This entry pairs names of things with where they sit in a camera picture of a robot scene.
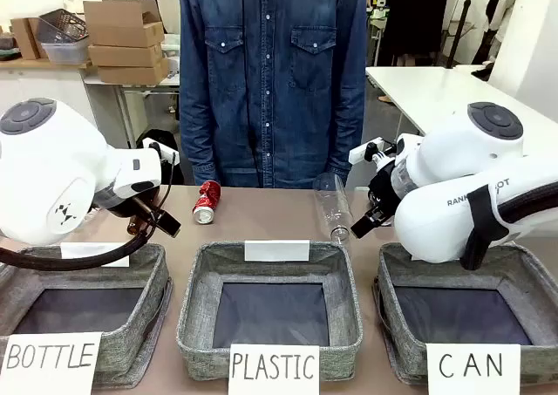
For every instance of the small upright cardboard box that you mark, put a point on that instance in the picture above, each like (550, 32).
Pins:
(27, 37)

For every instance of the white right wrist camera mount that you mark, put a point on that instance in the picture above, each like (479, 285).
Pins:
(364, 151)

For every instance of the crushed red soda can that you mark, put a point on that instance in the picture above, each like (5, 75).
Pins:
(208, 203)

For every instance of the white paper sign CAN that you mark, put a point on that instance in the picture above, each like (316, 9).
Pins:
(473, 366)

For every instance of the grey fabric basket labelled can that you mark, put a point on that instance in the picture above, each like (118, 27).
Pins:
(457, 281)

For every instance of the grey fabric basket labelled bottle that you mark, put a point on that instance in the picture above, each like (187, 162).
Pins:
(144, 281)

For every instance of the white side desk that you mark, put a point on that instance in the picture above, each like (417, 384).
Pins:
(43, 81)

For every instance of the large clear plastic bottle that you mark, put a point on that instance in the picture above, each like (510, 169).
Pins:
(335, 207)

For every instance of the open cardboard box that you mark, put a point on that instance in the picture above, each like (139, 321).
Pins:
(124, 22)

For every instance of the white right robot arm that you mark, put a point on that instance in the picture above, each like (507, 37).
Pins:
(436, 212)

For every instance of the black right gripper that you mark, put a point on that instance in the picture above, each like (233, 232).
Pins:
(383, 190)

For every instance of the white office table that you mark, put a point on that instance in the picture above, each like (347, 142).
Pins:
(436, 90)

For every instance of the black tripod pole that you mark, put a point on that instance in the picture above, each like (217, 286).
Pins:
(462, 20)

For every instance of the background person in white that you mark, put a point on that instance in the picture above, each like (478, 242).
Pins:
(163, 2)

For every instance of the black mesh plastic basket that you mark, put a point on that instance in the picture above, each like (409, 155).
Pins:
(63, 26)

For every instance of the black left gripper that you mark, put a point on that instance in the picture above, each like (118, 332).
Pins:
(117, 203)

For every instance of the background person in black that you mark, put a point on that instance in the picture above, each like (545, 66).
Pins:
(414, 20)

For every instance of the blank white card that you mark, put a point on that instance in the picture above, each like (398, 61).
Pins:
(78, 250)
(276, 251)
(416, 257)

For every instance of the white paper sign BOTTLE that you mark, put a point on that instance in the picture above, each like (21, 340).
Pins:
(48, 360)

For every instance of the grey fabric basket labelled plastic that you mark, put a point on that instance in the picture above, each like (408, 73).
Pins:
(270, 277)

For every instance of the white paper sign PLASTIC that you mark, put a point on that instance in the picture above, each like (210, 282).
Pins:
(274, 366)

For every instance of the person in denim shirt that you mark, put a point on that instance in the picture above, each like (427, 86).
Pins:
(270, 85)

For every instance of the flat closed cardboard box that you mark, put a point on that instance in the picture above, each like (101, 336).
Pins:
(126, 54)
(133, 73)

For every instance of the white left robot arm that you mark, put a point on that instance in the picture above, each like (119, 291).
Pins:
(43, 172)

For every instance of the clear plastic storage bin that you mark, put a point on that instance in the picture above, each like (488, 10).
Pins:
(67, 51)

